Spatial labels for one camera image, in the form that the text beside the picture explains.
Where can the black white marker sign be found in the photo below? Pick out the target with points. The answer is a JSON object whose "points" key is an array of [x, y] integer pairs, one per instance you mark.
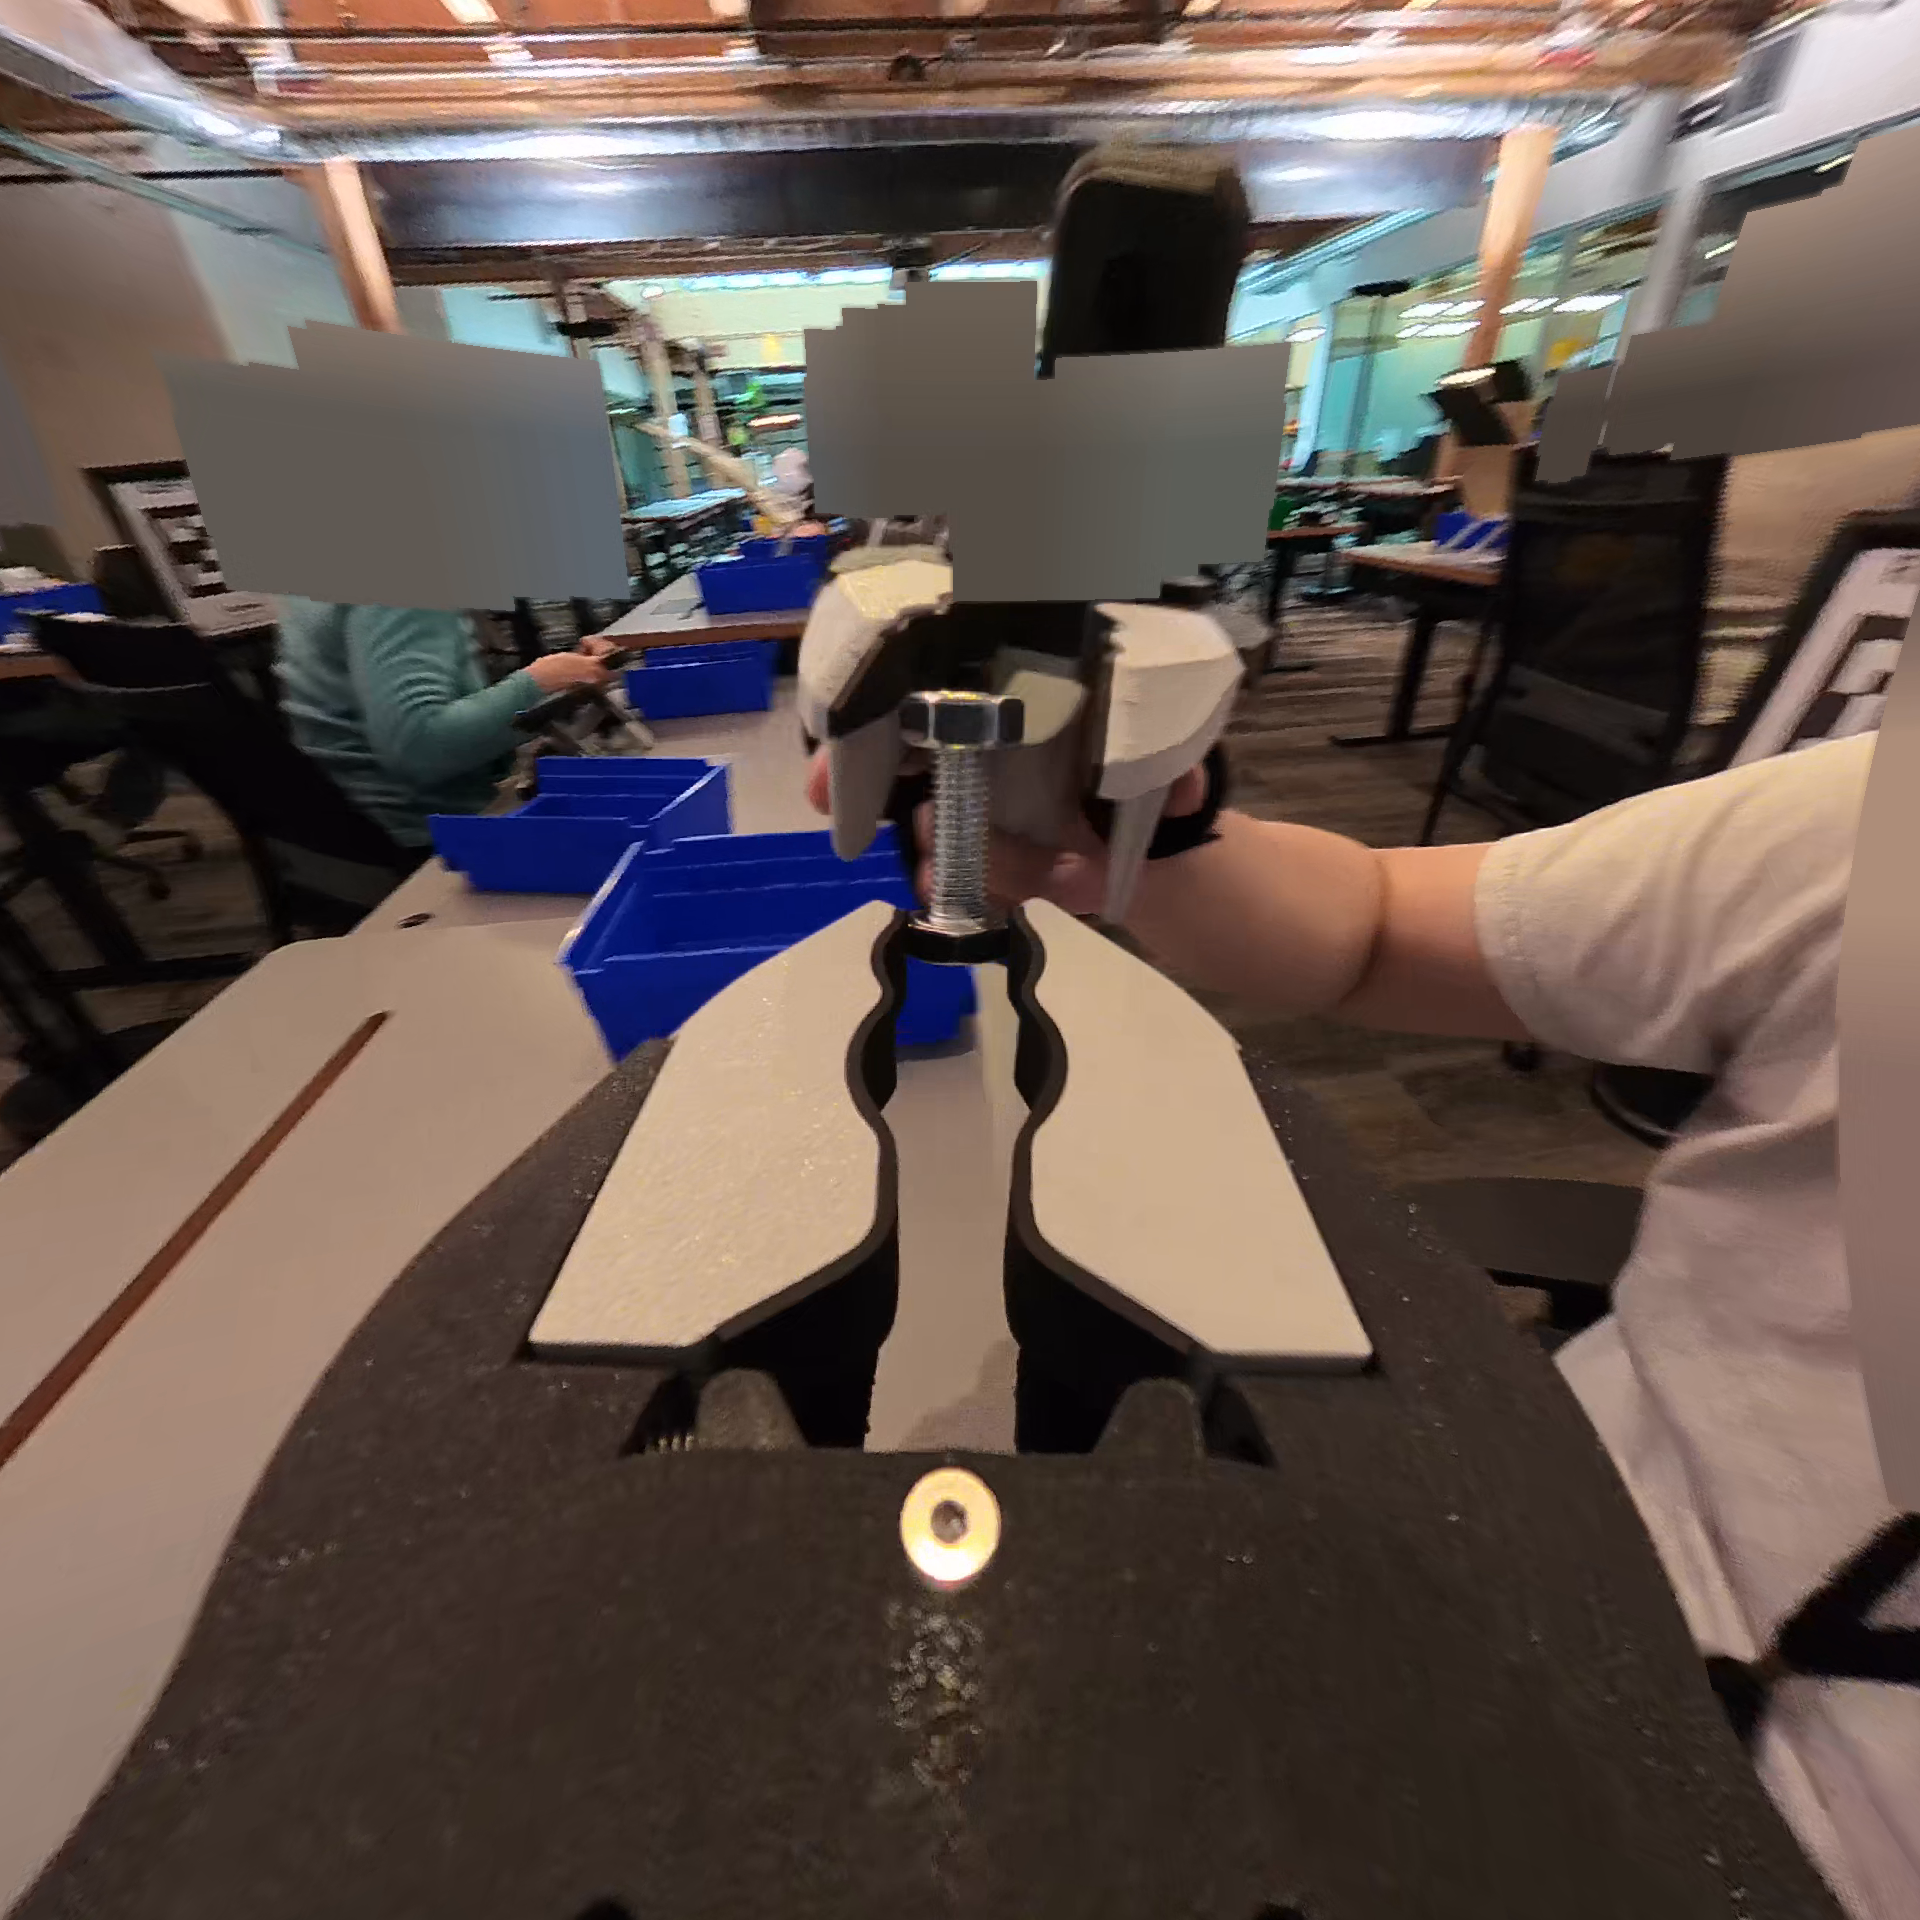
{"points": [[135, 557]]}

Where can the person's right hand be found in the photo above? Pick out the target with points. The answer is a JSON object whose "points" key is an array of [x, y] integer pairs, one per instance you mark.
{"points": [[1037, 872]]}

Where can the black mesh chair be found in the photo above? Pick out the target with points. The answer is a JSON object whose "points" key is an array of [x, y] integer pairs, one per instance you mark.
{"points": [[1592, 662]]}

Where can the black desk chair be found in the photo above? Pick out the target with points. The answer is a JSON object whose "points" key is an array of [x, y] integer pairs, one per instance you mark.
{"points": [[1533, 1231]]}

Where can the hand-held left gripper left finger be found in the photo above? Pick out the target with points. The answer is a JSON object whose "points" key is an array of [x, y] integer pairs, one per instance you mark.
{"points": [[722, 1200]]}

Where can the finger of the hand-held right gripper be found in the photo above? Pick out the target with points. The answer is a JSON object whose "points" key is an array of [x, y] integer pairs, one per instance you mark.
{"points": [[1172, 706], [872, 646]]}

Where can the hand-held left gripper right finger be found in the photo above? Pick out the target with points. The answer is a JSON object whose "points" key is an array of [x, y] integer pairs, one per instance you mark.
{"points": [[1202, 1200]]}

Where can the silver hex nut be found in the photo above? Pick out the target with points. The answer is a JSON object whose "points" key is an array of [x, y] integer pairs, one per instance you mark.
{"points": [[962, 946]]}

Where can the silver hex bolt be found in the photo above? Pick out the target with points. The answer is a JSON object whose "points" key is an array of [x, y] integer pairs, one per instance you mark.
{"points": [[962, 796]]}

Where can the black office chair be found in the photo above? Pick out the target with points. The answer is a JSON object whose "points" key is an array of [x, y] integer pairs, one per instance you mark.
{"points": [[182, 780]]}

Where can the blue plastic bin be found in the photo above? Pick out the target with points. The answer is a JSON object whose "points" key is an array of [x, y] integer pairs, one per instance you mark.
{"points": [[47, 610], [707, 932], [698, 685], [587, 832], [767, 578]]}

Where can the person's right forearm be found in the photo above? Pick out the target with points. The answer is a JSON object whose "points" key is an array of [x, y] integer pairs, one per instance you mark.
{"points": [[1292, 914]]}

